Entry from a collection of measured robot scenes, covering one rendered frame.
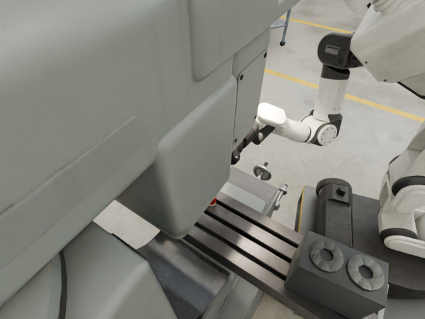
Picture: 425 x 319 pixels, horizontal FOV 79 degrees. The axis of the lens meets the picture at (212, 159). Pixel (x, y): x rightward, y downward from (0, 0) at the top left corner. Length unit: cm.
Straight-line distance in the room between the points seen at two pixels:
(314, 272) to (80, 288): 61
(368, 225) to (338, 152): 124
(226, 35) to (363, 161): 250
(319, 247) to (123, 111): 68
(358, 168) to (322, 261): 194
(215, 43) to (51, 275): 28
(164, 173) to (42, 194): 15
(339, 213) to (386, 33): 98
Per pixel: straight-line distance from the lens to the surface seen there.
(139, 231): 207
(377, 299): 84
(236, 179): 138
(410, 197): 118
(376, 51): 82
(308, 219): 170
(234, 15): 34
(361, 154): 282
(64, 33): 20
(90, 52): 21
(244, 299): 166
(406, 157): 118
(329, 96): 99
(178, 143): 32
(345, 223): 153
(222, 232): 100
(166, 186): 35
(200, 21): 29
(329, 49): 96
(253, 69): 50
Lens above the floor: 180
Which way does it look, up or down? 49 degrees down
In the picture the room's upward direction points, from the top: straight up
